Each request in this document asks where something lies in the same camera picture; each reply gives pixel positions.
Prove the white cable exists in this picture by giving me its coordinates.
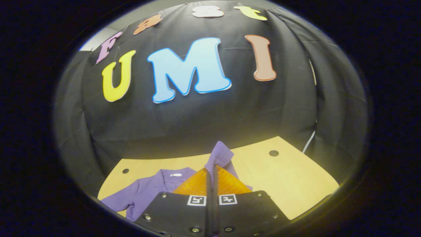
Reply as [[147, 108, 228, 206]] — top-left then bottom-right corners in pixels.
[[302, 130, 316, 154]]

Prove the purple button shirt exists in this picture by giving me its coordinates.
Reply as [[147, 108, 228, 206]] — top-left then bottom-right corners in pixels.
[[100, 141, 254, 223]]

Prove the black backdrop cloth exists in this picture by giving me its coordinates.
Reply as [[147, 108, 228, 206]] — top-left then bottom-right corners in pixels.
[[54, 3, 367, 198]]

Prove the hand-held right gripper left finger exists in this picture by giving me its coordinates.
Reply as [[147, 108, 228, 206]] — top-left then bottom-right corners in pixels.
[[135, 167, 212, 237]]

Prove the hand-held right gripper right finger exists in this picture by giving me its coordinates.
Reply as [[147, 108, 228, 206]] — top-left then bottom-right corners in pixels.
[[212, 165, 291, 237]]

